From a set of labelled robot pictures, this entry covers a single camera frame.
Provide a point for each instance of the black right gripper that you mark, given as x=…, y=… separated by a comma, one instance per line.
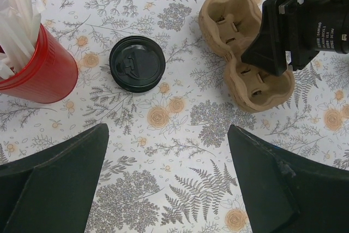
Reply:
x=282, y=29

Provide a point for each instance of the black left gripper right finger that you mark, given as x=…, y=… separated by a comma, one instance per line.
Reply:
x=284, y=192

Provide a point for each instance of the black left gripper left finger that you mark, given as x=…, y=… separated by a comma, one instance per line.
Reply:
x=53, y=190

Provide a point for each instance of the brown pulp cup carrier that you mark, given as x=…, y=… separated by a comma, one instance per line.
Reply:
x=228, y=28

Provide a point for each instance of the black plastic cup lids stack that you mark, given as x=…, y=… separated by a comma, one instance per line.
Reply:
x=137, y=63

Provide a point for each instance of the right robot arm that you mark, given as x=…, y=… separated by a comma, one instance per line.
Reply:
x=326, y=26

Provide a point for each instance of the floral patterned table mat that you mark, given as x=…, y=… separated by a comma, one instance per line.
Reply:
x=168, y=166

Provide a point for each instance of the red plastic straw cup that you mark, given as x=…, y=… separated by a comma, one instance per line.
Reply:
x=50, y=76

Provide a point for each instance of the white wrapped straws bundle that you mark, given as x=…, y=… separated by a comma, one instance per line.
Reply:
x=20, y=23

